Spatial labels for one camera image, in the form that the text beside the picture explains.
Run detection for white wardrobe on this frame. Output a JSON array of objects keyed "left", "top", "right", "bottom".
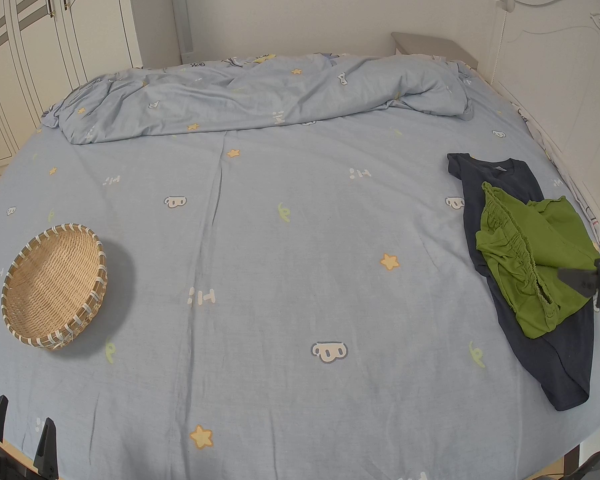
[{"left": 0, "top": 0, "right": 146, "bottom": 164}]

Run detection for pale blue quilt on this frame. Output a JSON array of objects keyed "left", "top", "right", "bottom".
[{"left": 42, "top": 52, "right": 476, "bottom": 146}]

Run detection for dark blue T-shirt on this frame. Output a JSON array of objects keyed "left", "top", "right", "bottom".
[{"left": 446, "top": 153, "right": 595, "bottom": 412}]

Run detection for grey bedside table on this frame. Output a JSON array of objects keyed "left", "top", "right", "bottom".
[{"left": 391, "top": 32, "right": 479, "bottom": 69}]

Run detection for round woven basket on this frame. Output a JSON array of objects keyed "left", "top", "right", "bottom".
[{"left": 1, "top": 223, "right": 108, "bottom": 351}]

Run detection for bed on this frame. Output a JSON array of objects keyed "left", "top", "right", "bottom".
[{"left": 0, "top": 0, "right": 600, "bottom": 480}]

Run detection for green shorts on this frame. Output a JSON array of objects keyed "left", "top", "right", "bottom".
[{"left": 475, "top": 181, "right": 600, "bottom": 340}]

